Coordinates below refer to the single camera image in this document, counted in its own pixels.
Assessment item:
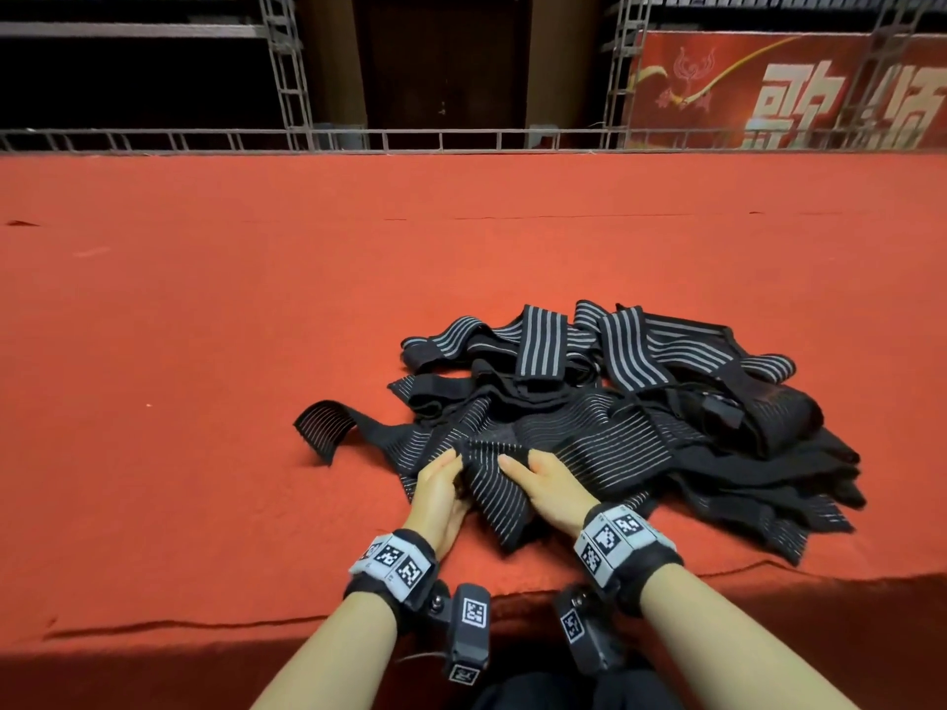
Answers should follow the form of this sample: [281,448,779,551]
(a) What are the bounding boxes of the black trousers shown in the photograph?
[471,665,683,710]

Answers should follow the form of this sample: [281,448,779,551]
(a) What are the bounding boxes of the pile of black straps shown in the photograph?
[293,300,867,568]

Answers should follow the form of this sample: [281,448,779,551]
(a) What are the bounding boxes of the person's right hand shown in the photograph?
[495,448,603,541]

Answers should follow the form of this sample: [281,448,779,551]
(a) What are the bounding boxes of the black wristband with marker tags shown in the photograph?
[343,528,440,633]
[572,502,686,615]

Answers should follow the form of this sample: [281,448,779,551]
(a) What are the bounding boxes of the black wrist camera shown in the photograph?
[551,584,630,677]
[429,581,494,689]

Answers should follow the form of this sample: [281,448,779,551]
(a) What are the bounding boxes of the dark brown door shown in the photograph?
[347,0,535,134]

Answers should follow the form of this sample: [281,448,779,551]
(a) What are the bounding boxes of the metal truss column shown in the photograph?
[258,0,317,149]
[843,0,919,142]
[602,0,653,149]

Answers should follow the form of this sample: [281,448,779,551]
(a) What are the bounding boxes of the black striped strap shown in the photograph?
[451,436,549,556]

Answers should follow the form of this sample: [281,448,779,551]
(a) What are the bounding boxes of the tiered bleacher seats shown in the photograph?
[0,0,268,45]

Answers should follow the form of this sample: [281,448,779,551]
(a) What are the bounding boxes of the person's left hand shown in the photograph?
[402,448,473,560]

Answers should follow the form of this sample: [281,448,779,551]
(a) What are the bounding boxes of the red banner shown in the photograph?
[621,29,947,152]

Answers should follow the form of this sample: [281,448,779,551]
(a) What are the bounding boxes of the person's left forearm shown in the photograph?
[249,591,401,710]

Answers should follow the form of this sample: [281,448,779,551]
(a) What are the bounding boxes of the person's right forearm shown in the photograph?
[639,561,860,710]

